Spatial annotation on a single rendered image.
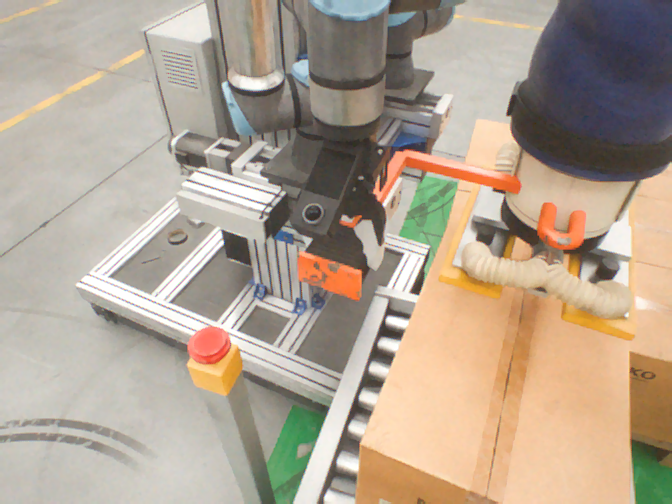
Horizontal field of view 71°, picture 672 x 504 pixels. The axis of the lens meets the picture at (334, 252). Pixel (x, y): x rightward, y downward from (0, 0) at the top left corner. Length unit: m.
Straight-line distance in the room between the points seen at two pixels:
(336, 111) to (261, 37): 0.52
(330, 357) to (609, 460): 1.09
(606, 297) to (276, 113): 0.70
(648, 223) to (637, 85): 1.47
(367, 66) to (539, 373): 0.66
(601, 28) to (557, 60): 0.06
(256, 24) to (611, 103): 0.60
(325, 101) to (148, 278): 1.76
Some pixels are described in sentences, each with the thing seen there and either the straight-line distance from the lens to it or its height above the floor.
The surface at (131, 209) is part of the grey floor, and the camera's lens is 2.91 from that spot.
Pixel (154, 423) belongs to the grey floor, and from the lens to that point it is 2.00.
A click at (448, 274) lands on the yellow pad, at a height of 1.15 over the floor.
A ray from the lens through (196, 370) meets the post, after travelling 0.86.
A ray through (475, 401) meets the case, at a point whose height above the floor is 0.95.
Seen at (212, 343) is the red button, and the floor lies 1.04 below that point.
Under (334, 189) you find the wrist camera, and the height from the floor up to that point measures 1.40.
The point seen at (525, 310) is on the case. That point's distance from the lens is 1.03.
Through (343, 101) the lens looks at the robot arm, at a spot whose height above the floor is 1.49.
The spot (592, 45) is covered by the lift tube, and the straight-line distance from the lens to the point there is 0.66.
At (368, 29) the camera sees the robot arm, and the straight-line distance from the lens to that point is 0.45.
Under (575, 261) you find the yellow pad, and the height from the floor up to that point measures 1.15.
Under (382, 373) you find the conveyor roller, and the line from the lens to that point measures 1.36.
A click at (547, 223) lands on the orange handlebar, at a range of 0.72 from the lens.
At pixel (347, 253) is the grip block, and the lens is 0.60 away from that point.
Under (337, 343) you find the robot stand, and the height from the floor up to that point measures 0.21.
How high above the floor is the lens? 1.70
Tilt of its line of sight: 45 degrees down
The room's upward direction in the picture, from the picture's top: straight up
